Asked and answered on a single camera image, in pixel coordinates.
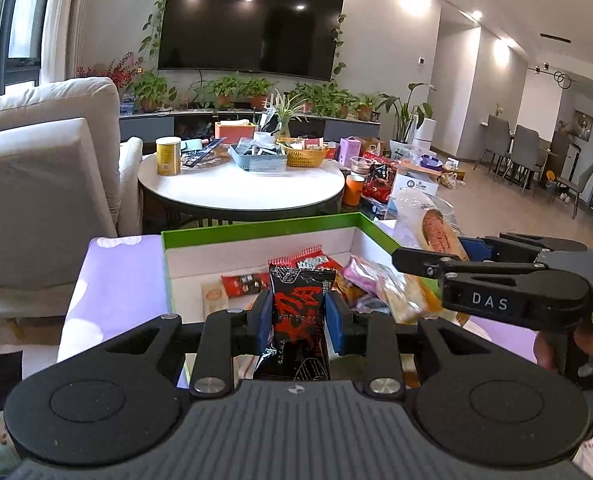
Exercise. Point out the orange box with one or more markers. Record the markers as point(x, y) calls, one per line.
point(234, 132)

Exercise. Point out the black and red snack packet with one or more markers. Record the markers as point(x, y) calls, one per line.
point(296, 310)

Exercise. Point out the white air purifier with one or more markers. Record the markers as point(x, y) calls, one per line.
point(425, 135)

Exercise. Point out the red flower plant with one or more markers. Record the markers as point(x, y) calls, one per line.
point(114, 70)

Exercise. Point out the tall leafy floor plant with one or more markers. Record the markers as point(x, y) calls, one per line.
point(404, 107)

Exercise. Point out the round white table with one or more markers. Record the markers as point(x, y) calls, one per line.
point(236, 190)

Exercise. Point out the framed wall picture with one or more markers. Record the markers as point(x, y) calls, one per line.
point(583, 125)

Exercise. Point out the pink snack packet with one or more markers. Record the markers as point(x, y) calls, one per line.
point(366, 275)

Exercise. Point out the orange cup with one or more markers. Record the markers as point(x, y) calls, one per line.
point(354, 190)

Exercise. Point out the black wall television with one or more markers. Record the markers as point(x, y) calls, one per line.
point(249, 25)

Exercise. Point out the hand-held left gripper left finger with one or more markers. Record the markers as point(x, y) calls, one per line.
point(265, 322)

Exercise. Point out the beige snack packet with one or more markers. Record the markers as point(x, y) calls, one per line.
point(215, 300)

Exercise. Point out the grey-blue plastic basket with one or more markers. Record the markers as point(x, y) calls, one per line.
point(259, 162)

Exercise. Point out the yellow wicker basket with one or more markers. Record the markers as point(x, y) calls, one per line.
point(304, 157)

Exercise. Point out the dark packets on woven mat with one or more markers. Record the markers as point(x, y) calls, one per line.
point(204, 156)

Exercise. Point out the red snack bag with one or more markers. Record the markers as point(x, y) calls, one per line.
point(379, 182)

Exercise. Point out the row of green potted plants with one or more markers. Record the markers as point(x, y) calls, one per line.
point(226, 90)

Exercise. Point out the red sausage stick packet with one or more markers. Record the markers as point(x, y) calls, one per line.
point(244, 284)

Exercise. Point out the red zigzag-edged snack packet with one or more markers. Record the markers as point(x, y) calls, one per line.
point(321, 260)

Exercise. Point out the black framed window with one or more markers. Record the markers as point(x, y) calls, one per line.
point(24, 25)

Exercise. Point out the beige sofa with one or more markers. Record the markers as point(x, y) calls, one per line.
point(41, 175)

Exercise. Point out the blue and white cardboard box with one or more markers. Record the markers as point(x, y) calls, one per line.
point(416, 185)

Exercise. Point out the yellow bread snack packet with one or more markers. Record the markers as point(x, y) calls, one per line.
point(411, 295)

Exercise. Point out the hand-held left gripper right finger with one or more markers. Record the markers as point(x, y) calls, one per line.
point(334, 322)

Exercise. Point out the pink box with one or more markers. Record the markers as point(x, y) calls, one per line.
point(349, 152)

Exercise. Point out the grey television cabinet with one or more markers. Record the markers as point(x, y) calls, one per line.
point(146, 125)

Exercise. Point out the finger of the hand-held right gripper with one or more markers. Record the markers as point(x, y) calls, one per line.
point(416, 260)
point(471, 250)

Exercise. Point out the yellow can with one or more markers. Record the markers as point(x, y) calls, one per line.
point(169, 157)

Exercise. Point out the grey dining chair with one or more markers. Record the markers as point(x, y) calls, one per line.
point(496, 132)
point(526, 150)
point(578, 185)

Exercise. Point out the green cardboard box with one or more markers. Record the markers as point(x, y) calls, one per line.
point(256, 232)

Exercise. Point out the spider plant in glass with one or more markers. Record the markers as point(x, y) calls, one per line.
point(282, 110)

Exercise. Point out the clear bag with bread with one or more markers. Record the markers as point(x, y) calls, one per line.
point(434, 227)

